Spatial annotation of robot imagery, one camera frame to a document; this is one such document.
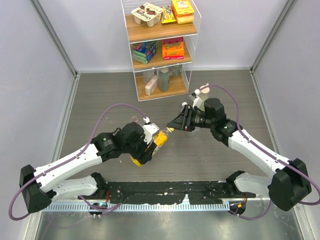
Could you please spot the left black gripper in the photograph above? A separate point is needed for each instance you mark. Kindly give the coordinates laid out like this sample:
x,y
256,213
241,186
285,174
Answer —
x,y
147,155

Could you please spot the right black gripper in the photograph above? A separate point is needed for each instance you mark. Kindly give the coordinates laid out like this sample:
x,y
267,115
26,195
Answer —
x,y
178,122

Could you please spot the yellow honey pomelo drink bottle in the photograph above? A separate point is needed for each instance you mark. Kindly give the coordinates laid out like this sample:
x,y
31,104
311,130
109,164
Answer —
x,y
160,139

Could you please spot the clear red-label water bottle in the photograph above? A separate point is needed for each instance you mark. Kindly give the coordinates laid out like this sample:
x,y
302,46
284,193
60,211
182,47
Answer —
x,y
134,119

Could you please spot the yellow bottle cap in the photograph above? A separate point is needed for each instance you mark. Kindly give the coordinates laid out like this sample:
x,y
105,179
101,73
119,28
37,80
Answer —
x,y
170,129

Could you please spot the clear blue-label water bottle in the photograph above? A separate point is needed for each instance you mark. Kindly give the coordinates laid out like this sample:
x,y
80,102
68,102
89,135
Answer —
x,y
184,104

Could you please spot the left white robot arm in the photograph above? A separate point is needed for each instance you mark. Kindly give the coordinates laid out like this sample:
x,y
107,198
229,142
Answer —
x,y
46,184

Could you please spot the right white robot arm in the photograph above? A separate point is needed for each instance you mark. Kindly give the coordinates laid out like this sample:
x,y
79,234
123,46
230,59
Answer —
x,y
285,183

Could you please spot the green squeeze bottle beige cap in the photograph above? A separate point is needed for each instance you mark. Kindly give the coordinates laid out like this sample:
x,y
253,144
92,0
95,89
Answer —
x,y
204,92

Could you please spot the grey green bottle on shelf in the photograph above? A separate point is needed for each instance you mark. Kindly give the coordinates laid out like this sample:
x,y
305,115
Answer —
x,y
164,79

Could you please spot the white red small box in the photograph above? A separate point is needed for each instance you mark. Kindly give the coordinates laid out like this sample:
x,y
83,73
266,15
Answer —
x,y
151,85

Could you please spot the clear glass jar on shelf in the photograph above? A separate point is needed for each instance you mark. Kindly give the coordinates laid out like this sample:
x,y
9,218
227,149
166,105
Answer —
x,y
176,70

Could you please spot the orange snack box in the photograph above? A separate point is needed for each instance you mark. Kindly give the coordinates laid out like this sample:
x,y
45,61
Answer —
x,y
173,48

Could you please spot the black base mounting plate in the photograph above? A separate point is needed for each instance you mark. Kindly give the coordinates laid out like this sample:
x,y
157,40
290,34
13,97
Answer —
x,y
168,192

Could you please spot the blue green box stack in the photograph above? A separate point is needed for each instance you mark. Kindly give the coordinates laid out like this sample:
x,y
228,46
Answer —
x,y
143,52

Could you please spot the yellow M&M candy bag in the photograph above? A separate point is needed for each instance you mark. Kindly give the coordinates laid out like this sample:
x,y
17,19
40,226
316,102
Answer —
x,y
167,15

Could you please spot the yellow sponge pack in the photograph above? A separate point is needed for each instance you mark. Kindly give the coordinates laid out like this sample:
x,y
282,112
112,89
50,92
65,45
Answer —
x,y
183,11

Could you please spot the chocolate pudding cup pack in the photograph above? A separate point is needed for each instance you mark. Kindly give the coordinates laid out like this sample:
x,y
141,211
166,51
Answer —
x,y
148,13

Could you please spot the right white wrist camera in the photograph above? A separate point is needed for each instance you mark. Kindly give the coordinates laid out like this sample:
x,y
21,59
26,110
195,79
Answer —
x,y
197,101

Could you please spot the slotted aluminium cable rail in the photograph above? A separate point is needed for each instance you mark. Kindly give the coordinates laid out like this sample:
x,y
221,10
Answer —
x,y
77,206

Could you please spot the white wire shelf rack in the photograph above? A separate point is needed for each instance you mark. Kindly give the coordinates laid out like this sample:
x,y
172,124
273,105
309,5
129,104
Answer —
x,y
142,33

